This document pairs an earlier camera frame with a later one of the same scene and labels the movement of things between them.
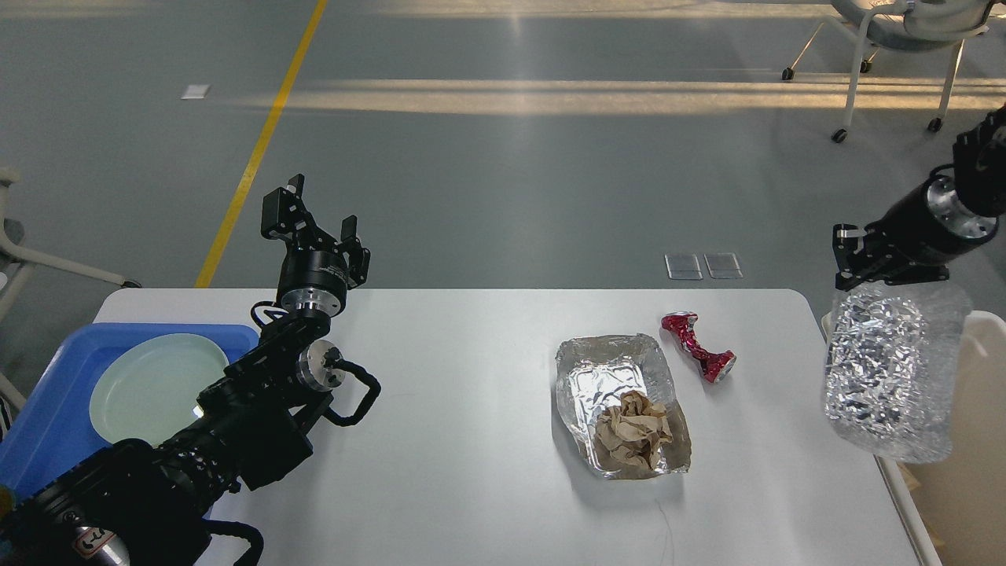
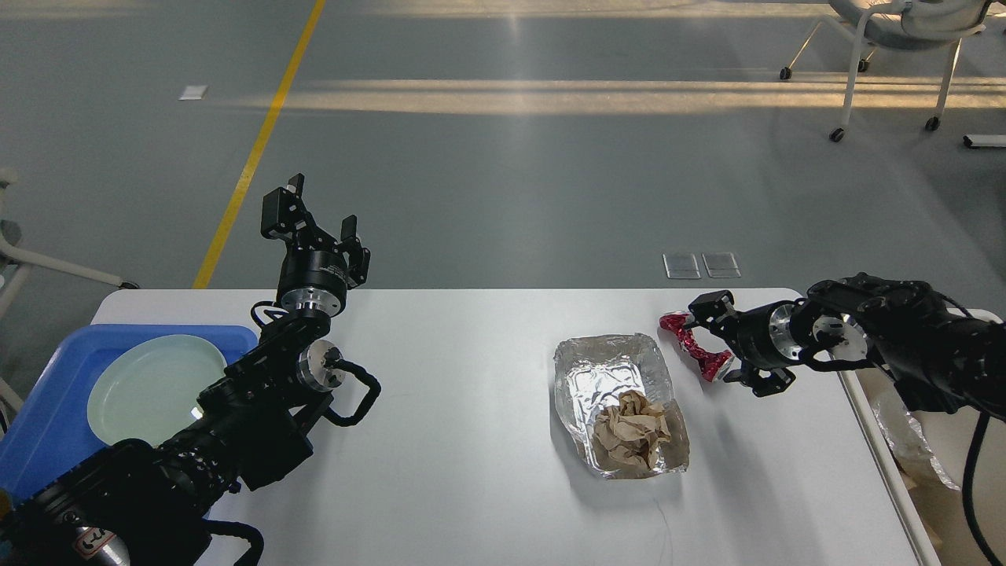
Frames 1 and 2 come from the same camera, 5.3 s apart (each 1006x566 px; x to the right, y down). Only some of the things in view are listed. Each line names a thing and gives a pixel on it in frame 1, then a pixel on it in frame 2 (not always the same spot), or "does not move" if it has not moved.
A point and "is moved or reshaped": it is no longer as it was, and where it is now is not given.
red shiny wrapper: (714, 365) does not move
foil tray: (890, 358) is moved or reshaped
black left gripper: (313, 283) does not move
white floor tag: (196, 91) does not move
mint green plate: (148, 388) does not move
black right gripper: (934, 225) to (764, 337)
